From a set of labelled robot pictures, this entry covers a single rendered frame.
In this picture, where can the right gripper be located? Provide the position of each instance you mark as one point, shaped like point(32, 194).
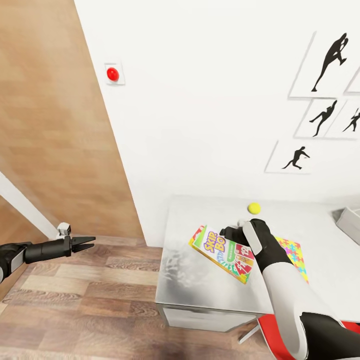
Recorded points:
point(232, 234)

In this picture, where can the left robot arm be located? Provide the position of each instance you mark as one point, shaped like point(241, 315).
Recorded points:
point(13, 255)

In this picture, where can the toy box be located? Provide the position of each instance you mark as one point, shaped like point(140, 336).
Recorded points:
point(349, 222)

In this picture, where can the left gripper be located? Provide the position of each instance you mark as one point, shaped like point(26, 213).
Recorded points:
point(57, 248)

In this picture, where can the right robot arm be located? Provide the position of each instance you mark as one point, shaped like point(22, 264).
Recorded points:
point(308, 327)

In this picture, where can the jigsaw puzzle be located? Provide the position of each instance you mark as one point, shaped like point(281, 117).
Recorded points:
point(294, 252)

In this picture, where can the board game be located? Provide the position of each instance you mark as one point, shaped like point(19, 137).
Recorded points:
point(231, 256)

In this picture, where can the tennis ball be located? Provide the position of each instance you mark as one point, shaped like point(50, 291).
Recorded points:
point(254, 208)

